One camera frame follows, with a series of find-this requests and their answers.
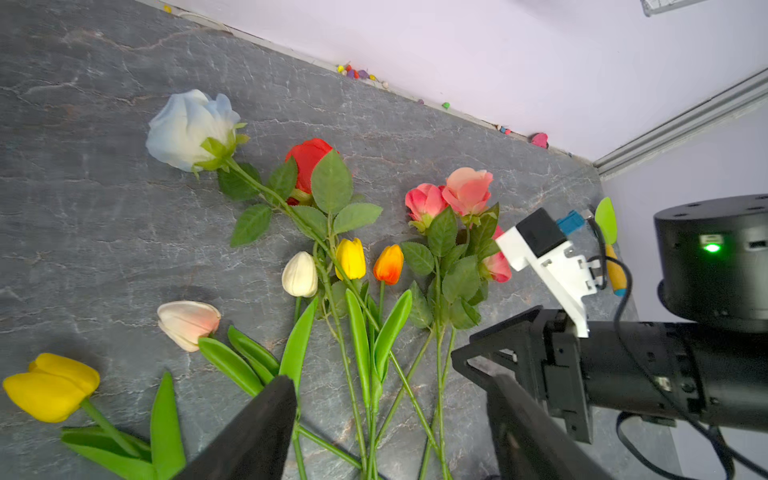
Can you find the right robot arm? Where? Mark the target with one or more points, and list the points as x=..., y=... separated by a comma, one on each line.
x=709, y=363

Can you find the white tulip flower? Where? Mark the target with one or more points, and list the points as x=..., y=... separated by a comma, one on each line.
x=300, y=280

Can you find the green leaf garden trowel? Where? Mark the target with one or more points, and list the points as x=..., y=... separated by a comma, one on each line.
x=606, y=221

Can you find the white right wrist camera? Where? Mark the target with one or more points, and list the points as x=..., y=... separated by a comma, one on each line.
x=539, y=243

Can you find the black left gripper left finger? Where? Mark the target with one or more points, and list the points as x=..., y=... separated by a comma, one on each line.
x=254, y=445

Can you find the orange tulip flower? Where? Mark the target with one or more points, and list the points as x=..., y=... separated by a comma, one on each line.
x=375, y=347

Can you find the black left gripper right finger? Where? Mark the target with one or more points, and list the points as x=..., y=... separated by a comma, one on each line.
x=527, y=443

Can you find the white rose flower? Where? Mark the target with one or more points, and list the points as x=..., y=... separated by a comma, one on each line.
x=195, y=133

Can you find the pink toy at wall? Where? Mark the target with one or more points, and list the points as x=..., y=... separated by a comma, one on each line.
x=540, y=140

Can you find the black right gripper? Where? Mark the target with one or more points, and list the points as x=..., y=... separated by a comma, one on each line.
x=540, y=347

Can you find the red rose flower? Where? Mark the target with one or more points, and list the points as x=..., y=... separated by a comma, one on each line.
x=306, y=156

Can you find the small pink rose flower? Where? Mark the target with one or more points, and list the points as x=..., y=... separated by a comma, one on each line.
x=493, y=264

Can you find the pink rose double bloom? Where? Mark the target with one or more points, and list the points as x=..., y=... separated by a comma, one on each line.
x=454, y=219

